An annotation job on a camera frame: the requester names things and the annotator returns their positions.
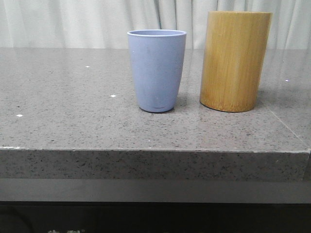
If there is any bamboo cylindrical holder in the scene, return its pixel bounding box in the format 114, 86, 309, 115
200, 11, 272, 112

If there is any blue plastic cup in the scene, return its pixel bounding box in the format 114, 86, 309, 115
127, 30, 187, 113

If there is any grey pleated curtain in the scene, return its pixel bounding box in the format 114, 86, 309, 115
0, 0, 311, 49

